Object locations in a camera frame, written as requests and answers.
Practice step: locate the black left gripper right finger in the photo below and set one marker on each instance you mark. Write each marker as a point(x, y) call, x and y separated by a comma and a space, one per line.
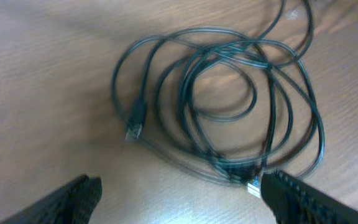
point(293, 201)

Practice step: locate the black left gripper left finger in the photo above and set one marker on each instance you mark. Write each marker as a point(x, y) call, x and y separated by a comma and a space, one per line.
point(72, 203)

